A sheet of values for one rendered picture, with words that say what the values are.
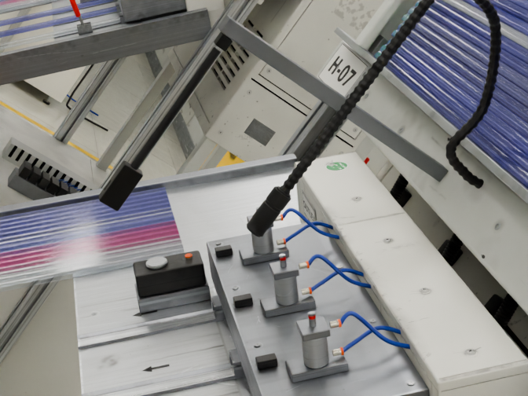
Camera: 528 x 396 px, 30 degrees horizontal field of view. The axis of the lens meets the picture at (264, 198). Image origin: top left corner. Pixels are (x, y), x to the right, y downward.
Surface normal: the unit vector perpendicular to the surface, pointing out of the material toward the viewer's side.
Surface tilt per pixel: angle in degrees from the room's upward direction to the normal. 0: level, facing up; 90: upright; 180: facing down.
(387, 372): 43
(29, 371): 90
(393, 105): 90
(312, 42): 90
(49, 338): 90
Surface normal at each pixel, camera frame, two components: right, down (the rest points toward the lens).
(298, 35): 0.21, 0.39
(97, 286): -0.11, -0.90
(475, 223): -0.78, -0.48
